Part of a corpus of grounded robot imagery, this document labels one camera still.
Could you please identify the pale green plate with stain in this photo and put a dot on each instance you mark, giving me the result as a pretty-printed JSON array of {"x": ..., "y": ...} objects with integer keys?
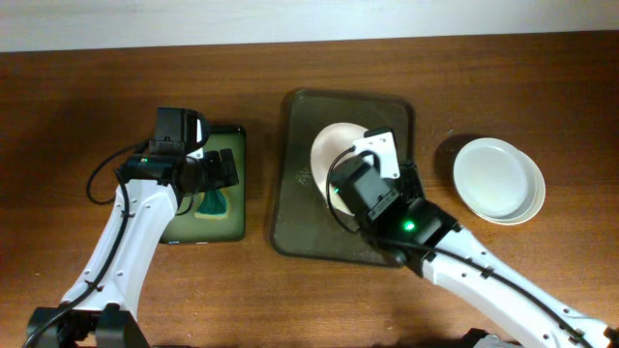
[{"x": 495, "y": 179}]

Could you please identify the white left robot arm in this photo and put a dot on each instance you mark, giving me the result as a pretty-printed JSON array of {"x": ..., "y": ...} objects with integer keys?
[{"x": 103, "y": 301}]

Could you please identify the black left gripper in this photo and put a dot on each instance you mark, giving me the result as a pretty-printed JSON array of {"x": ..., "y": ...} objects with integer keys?
[{"x": 218, "y": 179}]

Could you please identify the green and yellow sponge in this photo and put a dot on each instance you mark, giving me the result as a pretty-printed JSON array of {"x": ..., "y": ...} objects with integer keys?
[{"x": 214, "y": 204}]

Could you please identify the white plate with stain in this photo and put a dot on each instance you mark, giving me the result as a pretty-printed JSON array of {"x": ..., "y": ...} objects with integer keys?
[{"x": 537, "y": 193}]

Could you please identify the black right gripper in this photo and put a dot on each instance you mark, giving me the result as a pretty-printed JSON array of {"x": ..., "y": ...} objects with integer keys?
[{"x": 409, "y": 174}]

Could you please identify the pink plate with stain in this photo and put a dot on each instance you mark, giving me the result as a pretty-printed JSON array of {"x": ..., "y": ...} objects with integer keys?
[{"x": 326, "y": 146}]

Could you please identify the small black water tray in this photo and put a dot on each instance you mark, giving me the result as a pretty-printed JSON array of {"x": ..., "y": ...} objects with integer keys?
[{"x": 188, "y": 229}]

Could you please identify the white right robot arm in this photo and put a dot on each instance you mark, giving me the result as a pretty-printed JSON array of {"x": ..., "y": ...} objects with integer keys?
[{"x": 419, "y": 235}]

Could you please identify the large dark serving tray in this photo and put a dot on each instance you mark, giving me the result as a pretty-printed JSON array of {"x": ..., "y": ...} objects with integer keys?
[{"x": 302, "y": 226}]

